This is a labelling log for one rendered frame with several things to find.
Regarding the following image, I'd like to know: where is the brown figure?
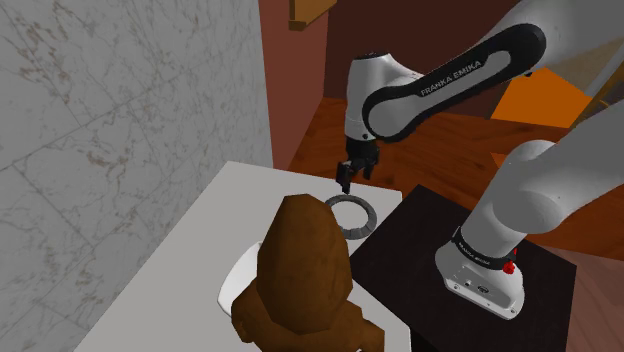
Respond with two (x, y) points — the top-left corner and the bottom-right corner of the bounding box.
(229, 193), (387, 352)

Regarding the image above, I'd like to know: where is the black robot stand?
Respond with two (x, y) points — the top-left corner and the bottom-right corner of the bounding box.
(349, 184), (578, 352)

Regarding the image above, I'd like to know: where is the white plate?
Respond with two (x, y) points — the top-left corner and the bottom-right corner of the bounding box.
(216, 240), (265, 319)

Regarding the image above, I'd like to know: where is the white table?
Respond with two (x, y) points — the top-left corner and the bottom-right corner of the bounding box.
(72, 160), (404, 352)

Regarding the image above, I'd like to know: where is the orange box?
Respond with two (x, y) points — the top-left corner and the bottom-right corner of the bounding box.
(489, 66), (594, 130)

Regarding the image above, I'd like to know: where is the grey flat ring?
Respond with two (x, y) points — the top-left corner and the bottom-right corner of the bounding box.
(323, 193), (379, 241)

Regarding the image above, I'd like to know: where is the wooden wall shelf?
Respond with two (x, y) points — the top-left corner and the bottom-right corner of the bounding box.
(287, 0), (338, 32)

